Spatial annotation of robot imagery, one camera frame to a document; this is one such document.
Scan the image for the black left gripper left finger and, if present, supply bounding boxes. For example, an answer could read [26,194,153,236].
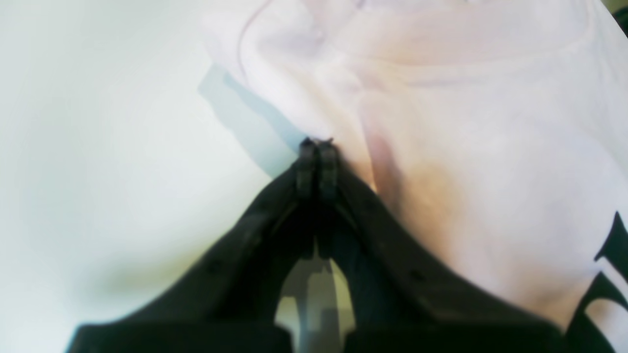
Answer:
[68,139,320,353]

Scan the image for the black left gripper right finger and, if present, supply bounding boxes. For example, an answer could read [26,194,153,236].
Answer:
[316,141,567,353]

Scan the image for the pink T-shirt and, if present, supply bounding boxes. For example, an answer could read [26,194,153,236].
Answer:
[201,0,628,353]

